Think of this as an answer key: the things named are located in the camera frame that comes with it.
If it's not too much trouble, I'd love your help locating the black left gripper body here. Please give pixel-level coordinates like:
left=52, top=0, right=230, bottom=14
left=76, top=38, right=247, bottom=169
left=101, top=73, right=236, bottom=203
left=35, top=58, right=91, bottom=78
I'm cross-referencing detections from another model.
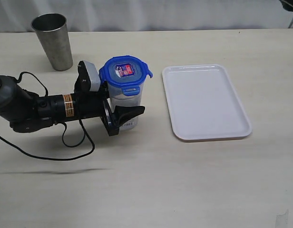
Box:
left=74, top=61, right=119, bottom=136

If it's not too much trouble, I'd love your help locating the tall clear plastic container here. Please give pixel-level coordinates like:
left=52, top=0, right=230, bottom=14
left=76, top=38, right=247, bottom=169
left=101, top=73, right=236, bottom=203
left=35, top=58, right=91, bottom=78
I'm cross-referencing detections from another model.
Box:
left=106, top=80, right=146, bottom=131

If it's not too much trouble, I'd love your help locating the blue plastic container lid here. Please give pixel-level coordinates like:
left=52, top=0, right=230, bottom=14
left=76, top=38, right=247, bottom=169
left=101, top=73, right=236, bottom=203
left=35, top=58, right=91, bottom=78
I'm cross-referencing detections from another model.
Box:
left=99, top=55, right=153, bottom=98

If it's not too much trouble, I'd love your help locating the stainless steel tumbler cup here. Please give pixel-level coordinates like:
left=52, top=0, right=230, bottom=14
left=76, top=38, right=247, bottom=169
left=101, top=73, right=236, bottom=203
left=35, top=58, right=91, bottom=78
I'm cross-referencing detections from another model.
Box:
left=31, top=13, right=73, bottom=71

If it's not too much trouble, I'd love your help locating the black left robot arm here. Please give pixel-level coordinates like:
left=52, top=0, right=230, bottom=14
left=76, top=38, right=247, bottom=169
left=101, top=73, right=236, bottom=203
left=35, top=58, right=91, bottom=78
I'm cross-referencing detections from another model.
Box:
left=0, top=61, right=145, bottom=136

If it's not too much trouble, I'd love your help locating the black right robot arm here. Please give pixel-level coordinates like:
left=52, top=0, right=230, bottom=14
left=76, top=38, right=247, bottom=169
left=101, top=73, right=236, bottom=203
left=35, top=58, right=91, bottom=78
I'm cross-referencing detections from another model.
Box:
left=280, top=0, right=293, bottom=12

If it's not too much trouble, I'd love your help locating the white rectangular plastic tray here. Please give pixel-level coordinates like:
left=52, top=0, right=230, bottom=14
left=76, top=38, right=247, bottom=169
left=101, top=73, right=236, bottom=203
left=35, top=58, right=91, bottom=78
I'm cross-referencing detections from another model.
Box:
left=162, top=64, right=252, bottom=142

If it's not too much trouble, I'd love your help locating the white backdrop curtain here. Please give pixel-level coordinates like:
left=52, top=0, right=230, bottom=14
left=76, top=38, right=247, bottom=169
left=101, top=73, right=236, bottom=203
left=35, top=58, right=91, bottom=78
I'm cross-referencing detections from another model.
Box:
left=0, top=0, right=293, bottom=32

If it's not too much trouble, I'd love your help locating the black cable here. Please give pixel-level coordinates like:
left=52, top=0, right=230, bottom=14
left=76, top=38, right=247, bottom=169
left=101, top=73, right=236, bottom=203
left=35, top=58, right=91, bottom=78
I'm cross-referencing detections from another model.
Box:
left=0, top=72, right=96, bottom=161

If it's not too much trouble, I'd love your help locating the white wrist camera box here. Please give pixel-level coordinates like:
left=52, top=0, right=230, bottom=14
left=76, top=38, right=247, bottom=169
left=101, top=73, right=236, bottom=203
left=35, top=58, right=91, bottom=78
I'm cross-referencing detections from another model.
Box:
left=83, top=60, right=101, bottom=92

